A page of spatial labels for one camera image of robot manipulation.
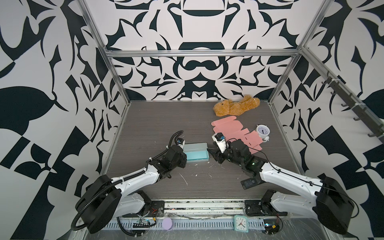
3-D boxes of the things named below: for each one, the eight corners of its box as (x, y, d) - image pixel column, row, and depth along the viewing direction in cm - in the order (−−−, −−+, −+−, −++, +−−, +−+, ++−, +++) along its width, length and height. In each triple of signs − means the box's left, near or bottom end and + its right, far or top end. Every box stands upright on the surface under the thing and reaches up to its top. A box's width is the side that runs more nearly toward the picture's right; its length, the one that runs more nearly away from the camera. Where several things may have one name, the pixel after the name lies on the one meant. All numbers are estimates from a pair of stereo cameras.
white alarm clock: (259, 142, 99) (261, 139, 97) (254, 126, 107) (256, 124, 105) (272, 142, 99) (273, 139, 97) (266, 126, 107) (267, 124, 105)
